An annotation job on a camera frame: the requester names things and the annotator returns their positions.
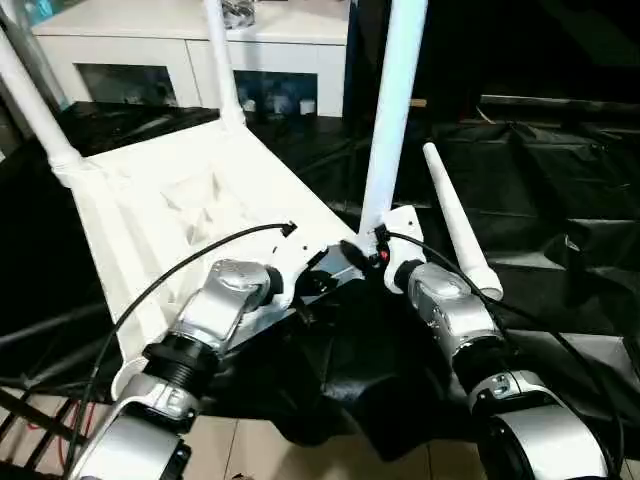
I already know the black folding table frame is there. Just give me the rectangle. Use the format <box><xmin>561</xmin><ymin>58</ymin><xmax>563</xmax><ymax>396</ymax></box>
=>
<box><xmin>0</xmin><ymin>384</ymin><xmax>101</xmax><ymax>480</ymax></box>

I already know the red cable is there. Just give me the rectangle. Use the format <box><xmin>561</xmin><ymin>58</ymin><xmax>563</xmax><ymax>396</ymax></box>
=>
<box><xmin>29</xmin><ymin>399</ymin><xmax>96</xmax><ymax>466</ymax></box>

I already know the blue white wrapped roll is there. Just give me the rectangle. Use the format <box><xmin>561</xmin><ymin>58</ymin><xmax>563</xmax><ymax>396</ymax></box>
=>
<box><xmin>24</xmin><ymin>0</ymin><xmax>71</xmax><ymax>111</ymax></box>

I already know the white cabinet with glass doors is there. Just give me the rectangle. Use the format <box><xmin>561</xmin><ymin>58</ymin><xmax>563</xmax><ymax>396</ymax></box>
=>
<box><xmin>32</xmin><ymin>0</ymin><xmax>351</xmax><ymax>119</ymax></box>

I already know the white plastic table leg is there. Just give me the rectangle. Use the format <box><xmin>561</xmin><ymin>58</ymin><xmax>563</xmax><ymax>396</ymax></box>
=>
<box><xmin>422</xmin><ymin>141</ymin><xmax>504</xmax><ymax>302</ymax></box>
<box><xmin>0</xmin><ymin>29</ymin><xmax>84</xmax><ymax>174</ymax></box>
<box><xmin>202</xmin><ymin>0</ymin><xmax>247</xmax><ymax>132</ymax></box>
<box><xmin>355</xmin><ymin>0</ymin><xmax>430</xmax><ymax>251</ymax></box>

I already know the black backdrop cloth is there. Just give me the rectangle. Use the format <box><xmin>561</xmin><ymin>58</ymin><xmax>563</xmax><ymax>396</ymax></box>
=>
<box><xmin>344</xmin><ymin>0</ymin><xmax>640</xmax><ymax>126</ymax></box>

